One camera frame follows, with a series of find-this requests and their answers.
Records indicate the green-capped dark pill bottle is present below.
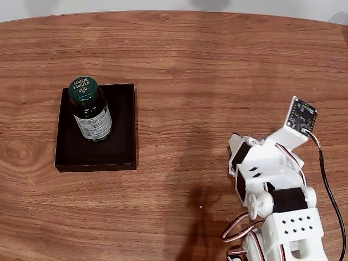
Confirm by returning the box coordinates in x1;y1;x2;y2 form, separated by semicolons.
67;77;113;143

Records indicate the shallow black box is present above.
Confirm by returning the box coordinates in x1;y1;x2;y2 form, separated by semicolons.
55;83;138;173

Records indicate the red white black servo cable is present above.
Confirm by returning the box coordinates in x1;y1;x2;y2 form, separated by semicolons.
221;213;266;243
226;245;247;260
274;144;307;189

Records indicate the camera board on white mount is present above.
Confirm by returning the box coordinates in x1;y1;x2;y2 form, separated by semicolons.
264;95;318;154

